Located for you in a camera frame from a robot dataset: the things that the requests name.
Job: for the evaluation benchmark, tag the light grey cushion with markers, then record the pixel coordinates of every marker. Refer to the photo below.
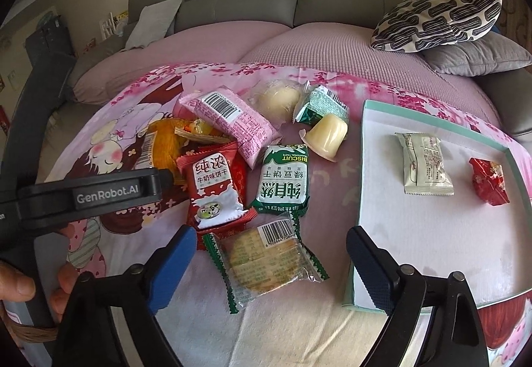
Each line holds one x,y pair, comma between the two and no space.
151,24

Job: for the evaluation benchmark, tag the red white milk snack packet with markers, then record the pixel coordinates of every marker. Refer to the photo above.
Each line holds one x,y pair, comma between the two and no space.
210,184

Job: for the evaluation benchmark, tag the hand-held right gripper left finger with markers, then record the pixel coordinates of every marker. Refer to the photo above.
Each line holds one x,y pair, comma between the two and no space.
174,267

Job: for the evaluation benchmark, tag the yellow snack packet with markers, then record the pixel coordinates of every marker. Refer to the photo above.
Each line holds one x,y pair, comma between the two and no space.
146,153

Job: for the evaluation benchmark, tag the black white patterned pillow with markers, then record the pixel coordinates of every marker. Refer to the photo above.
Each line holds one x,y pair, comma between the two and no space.
436,20

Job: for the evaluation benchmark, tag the orange clear-wrapped candy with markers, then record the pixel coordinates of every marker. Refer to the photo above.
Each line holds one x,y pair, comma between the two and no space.
195,129

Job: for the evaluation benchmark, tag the pink snack packet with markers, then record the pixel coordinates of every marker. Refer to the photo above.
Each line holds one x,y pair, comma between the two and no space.
245,126

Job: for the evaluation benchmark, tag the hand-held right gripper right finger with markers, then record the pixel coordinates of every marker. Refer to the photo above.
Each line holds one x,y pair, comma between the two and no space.
374,271

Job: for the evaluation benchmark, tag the orange snack packet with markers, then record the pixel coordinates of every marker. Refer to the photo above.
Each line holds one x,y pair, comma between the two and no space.
166,146

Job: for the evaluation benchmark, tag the clear-wrapped round pastry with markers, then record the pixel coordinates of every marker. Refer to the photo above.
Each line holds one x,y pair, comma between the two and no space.
274,99

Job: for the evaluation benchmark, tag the small red candy packet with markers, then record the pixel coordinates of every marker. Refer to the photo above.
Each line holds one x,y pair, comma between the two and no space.
489,182

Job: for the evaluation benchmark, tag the pink printed blanket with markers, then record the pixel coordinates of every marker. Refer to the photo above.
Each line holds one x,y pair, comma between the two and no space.
332,184

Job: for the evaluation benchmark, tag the person's left hand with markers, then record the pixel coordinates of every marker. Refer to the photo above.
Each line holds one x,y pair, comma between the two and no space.
14,279

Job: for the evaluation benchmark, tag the green white biscuit packet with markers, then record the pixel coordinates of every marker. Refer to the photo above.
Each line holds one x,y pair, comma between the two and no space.
282,184

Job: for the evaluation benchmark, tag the small green white packet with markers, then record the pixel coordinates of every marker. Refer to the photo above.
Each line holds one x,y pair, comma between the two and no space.
320,105

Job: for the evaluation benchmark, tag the pink sofa cover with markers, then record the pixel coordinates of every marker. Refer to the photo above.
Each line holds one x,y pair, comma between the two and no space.
311,47

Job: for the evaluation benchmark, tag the white box with teal rim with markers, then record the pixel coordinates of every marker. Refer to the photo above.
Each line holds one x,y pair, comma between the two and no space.
436,234

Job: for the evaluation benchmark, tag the red patterned packet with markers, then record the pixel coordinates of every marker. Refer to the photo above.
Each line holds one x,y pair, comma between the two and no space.
240,178

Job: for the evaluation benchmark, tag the clear round cracker packet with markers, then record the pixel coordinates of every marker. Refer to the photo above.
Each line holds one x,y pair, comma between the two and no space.
257,263

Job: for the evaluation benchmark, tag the pale yellow jelly cup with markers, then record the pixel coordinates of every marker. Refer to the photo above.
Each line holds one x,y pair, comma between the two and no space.
326,136

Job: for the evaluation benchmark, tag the grey pillow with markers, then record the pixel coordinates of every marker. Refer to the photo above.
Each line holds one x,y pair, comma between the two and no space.
478,57

